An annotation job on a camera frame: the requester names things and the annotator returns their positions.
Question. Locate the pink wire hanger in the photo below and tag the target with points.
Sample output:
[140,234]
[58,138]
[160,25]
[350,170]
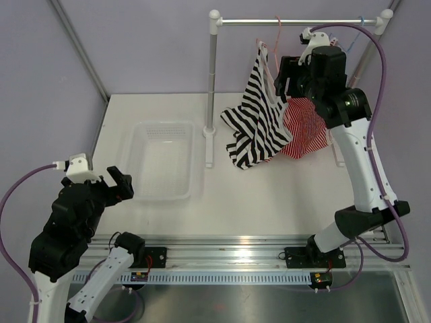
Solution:
[277,50]

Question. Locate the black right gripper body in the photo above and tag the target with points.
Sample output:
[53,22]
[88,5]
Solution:
[300,83]

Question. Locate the clear plastic basket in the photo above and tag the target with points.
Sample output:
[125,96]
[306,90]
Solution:
[160,157]

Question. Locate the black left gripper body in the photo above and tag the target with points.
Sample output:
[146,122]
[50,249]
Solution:
[103,194]

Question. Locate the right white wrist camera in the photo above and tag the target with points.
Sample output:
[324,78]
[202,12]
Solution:
[311,40]

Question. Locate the black white striped tank top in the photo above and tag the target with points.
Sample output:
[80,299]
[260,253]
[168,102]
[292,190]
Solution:
[258,121]

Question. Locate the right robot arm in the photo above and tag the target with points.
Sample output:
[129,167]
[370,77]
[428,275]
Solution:
[320,77]

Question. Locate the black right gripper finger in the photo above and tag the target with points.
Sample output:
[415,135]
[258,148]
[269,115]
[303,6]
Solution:
[280,85]
[288,67]

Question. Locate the left aluminium frame post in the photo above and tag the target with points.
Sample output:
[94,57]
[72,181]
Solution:
[72,35]

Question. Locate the right aluminium frame post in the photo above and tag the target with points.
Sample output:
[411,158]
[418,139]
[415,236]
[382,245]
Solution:
[369,52]

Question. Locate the aluminium mounting rail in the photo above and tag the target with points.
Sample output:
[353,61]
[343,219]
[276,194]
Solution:
[246,253]

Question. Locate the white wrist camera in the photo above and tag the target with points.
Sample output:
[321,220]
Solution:
[311,40]
[78,169]

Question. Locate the silver white clothes rack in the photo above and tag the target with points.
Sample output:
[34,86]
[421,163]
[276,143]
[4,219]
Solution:
[216,21]

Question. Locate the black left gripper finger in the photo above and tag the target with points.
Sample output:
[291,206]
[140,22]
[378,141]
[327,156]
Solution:
[124,192]
[122,180]

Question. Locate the blue wire hanger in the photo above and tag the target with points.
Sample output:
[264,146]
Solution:
[346,41]

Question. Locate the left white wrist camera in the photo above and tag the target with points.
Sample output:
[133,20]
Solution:
[78,169]

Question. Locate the aluminium frame post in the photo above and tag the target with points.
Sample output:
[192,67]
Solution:
[72,35]
[369,52]

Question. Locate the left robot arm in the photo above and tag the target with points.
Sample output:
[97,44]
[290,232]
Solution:
[55,253]

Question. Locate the red white striped tank top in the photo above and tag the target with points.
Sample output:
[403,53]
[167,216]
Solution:
[308,129]

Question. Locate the white slotted cable duct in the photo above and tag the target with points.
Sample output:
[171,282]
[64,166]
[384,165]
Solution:
[218,278]

